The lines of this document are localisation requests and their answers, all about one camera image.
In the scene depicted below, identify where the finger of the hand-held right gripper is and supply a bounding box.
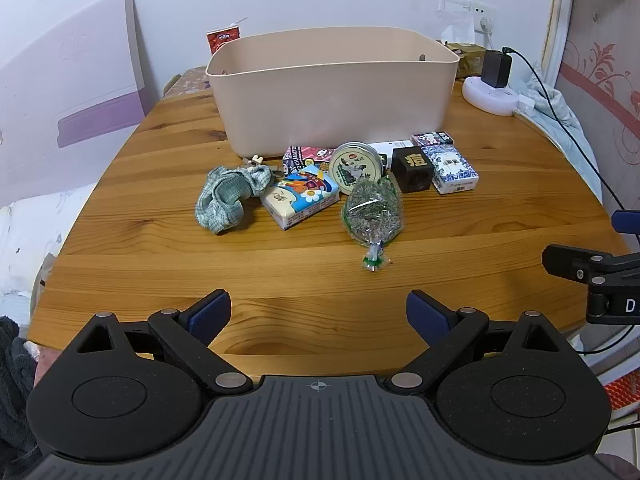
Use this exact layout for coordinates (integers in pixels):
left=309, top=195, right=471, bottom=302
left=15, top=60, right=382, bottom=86
left=612, top=209, right=640, bottom=235
left=542, top=243, right=640, bottom=287

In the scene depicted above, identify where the white blue small box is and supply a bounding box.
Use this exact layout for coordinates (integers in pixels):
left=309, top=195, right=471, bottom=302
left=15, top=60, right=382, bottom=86
left=372, top=139, right=414, bottom=169

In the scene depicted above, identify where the pink cartoon card box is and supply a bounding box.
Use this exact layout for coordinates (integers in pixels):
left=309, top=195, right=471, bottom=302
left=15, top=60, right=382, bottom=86
left=280, top=145, right=339, bottom=178

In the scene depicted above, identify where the dark fleece cloth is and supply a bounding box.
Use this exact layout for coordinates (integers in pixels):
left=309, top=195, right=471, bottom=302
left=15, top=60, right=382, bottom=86
left=0, top=314, right=44, bottom=462

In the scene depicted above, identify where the white floral sheet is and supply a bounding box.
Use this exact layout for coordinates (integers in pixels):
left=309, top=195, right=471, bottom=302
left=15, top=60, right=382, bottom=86
left=0, top=179, right=97, bottom=322

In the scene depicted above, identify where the blue and white tissue pack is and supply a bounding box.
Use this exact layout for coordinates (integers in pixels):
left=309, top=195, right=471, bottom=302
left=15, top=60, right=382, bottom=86
left=429, top=144, right=480, bottom=195

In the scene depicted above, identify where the colourful cartoon tissue pack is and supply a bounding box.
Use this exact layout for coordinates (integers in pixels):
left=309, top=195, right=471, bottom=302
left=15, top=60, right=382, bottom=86
left=258, top=162, right=341, bottom=231

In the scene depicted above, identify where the round white power strip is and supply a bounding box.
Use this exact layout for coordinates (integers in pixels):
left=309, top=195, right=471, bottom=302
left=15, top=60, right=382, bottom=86
left=461, top=76, right=536, bottom=117

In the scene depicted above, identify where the bear hair clip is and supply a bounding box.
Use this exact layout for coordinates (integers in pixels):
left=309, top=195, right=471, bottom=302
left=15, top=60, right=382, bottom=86
left=239, top=153, right=282, bottom=174

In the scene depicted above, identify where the beige plastic storage bin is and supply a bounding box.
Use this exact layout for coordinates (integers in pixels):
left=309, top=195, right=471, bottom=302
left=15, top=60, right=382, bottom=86
left=206, top=27, right=461, bottom=157

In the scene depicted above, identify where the white and purple board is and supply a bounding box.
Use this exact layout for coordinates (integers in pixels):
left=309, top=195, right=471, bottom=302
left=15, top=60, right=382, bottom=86
left=0, top=0, right=146, bottom=207

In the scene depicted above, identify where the light blue blanket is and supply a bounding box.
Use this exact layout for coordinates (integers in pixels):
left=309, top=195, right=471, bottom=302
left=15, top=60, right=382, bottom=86
left=519, top=64, right=622, bottom=207

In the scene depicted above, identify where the white wall socket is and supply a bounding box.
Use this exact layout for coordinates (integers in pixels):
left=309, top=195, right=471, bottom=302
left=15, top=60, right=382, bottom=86
left=437, top=0, right=496, bottom=37

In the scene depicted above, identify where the black power adapter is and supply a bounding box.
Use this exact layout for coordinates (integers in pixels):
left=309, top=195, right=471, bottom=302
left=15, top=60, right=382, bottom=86
left=480, top=47, right=514, bottom=90

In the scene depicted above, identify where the floral patterned box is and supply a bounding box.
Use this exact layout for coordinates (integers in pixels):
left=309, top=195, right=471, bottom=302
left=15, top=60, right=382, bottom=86
left=162, top=65, right=214, bottom=104

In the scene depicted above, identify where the dark patterned card box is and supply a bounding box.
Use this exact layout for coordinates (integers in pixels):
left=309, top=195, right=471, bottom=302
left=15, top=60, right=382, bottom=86
left=410, top=130, right=457, bottom=149

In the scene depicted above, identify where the black cable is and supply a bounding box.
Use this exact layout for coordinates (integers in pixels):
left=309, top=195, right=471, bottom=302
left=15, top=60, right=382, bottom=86
left=502, top=49, right=627, bottom=212

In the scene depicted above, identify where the green and gold box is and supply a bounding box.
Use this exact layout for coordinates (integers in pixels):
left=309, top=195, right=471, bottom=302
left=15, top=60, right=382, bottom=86
left=439, top=40, right=489, bottom=80

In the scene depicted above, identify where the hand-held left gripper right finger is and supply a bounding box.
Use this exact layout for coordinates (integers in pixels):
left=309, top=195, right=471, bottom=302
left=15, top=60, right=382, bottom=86
left=385, top=290, right=572, bottom=396

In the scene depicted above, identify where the dark wooden cube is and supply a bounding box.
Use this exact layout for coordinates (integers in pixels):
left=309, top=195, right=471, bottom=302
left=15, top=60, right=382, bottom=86
left=390, top=146, right=434, bottom=194

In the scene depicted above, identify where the red drink carton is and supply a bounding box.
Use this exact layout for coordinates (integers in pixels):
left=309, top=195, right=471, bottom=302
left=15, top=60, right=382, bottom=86
left=206, top=17, right=249, bottom=56

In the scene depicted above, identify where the green checked cloth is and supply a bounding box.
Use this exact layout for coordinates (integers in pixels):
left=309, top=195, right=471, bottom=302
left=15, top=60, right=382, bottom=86
left=194, top=164, right=274, bottom=236

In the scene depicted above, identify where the floral patterned panel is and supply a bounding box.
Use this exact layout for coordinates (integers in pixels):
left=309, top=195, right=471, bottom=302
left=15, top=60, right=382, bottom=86
left=541, top=0, right=640, bottom=201

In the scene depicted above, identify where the round green tin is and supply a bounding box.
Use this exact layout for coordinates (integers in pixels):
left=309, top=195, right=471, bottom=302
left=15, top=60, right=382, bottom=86
left=328, top=141, right=387, bottom=195

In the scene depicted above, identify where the clear bag of dried herbs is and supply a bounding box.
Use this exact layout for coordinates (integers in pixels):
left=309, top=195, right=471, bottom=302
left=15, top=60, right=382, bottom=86
left=341, top=175, right=404, bottom=274

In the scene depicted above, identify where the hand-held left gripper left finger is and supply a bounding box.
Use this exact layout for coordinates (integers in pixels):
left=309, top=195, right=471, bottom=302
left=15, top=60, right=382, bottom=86
left=66, top=289, right=254, bottom=396

